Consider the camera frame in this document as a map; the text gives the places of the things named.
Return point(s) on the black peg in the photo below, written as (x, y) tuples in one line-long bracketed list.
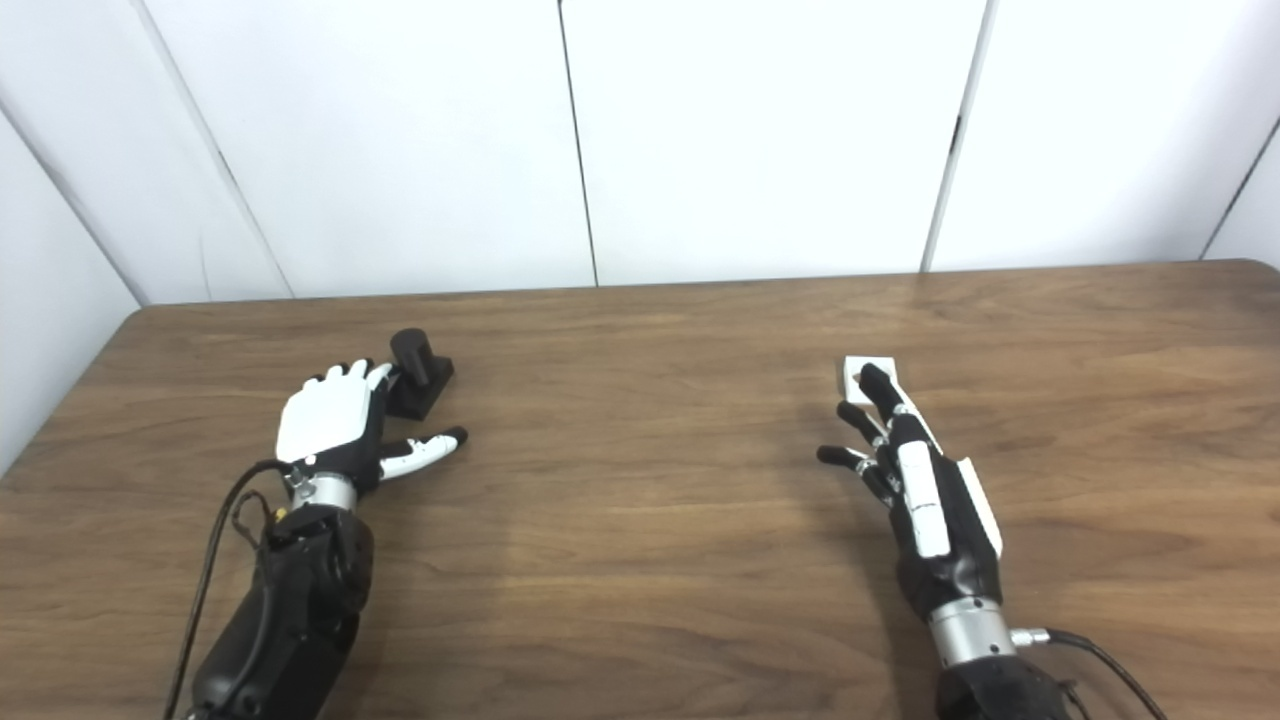
[(420, 375)]

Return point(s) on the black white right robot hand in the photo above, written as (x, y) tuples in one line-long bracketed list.
[(925, 500)]

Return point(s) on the white square piece with hole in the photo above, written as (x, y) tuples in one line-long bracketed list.
[(853, 385)]

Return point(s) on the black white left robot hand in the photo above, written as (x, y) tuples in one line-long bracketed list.
[(320, 420)]

